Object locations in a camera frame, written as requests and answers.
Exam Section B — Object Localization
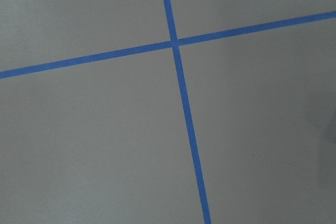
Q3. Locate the blue tape strip crosswise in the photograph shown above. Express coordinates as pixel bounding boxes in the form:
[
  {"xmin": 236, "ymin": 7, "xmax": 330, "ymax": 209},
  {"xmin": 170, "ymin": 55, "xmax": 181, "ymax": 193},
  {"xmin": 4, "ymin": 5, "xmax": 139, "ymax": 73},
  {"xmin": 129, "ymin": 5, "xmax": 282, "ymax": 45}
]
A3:
[{"xmin": 1, "ymin": 11, "xmax": 335, "ymax": 79}]

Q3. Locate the blue tape strip lengthwise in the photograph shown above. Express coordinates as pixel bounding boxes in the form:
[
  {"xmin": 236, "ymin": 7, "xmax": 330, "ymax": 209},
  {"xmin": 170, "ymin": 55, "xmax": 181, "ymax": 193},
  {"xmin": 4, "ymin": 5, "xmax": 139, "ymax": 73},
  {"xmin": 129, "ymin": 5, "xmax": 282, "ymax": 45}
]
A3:
[{"xmin": 163, "ymin": 0, "xmax": 212, "ymax": 223}]

